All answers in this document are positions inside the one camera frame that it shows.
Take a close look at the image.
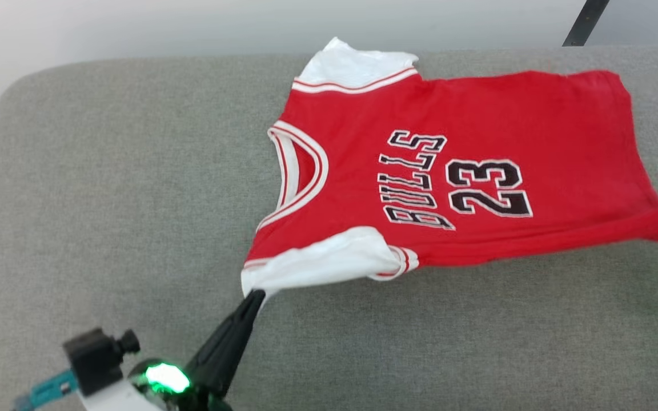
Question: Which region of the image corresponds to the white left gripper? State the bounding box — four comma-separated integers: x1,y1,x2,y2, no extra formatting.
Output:
80,289,267,411

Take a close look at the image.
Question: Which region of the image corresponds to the red white basketball jersey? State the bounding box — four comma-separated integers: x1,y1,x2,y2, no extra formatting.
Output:
240,37,658,299

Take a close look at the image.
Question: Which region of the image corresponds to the grey fabric sofa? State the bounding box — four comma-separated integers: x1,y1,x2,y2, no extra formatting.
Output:
0,45,658,411

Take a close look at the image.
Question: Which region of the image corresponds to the black panel leg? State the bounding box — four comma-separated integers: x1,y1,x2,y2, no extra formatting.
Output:
561,0,611,47

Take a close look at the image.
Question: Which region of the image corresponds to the grey partition panel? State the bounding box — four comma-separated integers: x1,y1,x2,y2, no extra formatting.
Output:
585,0,658,47

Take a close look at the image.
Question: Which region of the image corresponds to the teal left camera connector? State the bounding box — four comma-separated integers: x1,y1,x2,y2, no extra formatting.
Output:
11,369,79,411

